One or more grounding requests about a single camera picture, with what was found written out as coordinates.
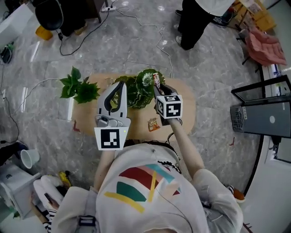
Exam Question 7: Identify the green glass tiered dish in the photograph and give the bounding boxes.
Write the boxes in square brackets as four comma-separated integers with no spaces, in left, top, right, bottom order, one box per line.
[110,69,166,110]

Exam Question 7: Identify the green artificial plant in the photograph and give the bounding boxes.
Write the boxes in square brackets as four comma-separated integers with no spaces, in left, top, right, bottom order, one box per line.
[59,66,101,105]

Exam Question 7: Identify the teal bag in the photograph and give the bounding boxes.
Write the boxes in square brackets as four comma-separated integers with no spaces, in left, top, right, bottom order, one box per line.
[212,6,237,27]

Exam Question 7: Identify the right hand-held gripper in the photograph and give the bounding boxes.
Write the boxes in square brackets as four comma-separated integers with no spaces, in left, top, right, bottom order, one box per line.
[153,84,184,127]

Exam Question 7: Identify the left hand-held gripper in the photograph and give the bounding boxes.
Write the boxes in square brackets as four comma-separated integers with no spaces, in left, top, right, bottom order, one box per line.
[94,81,131,151]

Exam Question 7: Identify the person's black trousers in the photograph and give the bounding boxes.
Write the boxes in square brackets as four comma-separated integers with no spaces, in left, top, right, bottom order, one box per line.
[124,138,176,147]

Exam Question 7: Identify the orange snack packet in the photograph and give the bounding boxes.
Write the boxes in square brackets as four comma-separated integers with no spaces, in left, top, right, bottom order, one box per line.
[148,117,161,132]

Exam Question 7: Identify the person's white printed shirt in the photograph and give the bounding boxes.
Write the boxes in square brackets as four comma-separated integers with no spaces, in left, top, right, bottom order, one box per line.
[51,142,244,233]

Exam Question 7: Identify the black cable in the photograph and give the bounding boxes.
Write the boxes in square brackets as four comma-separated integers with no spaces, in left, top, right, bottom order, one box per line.
[58,10,110,57]

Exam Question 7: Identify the person's right forearm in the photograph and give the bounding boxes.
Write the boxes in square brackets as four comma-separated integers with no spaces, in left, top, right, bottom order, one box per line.
[168,118,206,182]

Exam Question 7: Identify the red-brown candy bar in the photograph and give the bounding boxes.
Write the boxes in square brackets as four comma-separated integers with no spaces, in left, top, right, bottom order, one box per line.
[152,72,162,89]

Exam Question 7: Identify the stack of cardboard boxes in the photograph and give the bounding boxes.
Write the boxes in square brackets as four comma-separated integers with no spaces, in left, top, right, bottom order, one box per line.
[234,0,278,30]

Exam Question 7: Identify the black metal frame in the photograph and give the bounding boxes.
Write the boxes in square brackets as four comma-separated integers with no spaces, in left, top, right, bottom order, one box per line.
[231,74,291,106]

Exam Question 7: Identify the yellow bin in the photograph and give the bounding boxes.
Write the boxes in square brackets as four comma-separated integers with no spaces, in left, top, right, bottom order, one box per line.
[35,25,54,41]

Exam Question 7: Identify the white cable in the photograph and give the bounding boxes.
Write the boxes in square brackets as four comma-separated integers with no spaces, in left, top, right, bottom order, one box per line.
[20,77,62,112]
[115,6,174,78]

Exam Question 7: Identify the white box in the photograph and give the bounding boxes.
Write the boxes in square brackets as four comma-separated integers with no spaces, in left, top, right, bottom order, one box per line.
[0,163,42,219]

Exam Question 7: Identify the white board panel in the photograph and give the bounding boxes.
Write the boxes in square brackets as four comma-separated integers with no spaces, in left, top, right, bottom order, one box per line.
[0,3,35,49]

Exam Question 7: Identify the orange seat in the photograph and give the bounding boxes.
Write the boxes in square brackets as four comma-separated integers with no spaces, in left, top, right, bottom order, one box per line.
[231,187,246,203]

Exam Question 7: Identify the person's left forearm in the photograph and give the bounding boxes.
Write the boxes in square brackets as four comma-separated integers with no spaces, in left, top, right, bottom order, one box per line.
[92,149,116,193]

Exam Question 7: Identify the grey computer tower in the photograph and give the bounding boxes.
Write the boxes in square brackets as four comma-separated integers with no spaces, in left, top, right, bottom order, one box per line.
[230,100,291,139]

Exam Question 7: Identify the white paper cup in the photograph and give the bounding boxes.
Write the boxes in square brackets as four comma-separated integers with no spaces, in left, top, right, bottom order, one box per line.
[20,149,40,169]

